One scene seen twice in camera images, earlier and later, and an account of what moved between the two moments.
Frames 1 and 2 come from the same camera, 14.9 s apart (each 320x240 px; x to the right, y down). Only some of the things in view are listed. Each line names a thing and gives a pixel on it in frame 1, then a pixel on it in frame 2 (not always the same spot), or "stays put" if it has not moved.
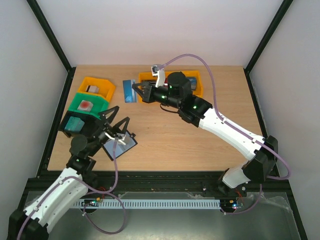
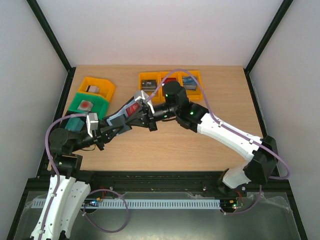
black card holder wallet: [122, 145] to [120, 119]
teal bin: [74, 124] stays put
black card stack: [148, 83] stays put
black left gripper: [107, 128] stays put
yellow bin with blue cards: [195, 77] stays put
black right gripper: [149, 92] to [150, 118]
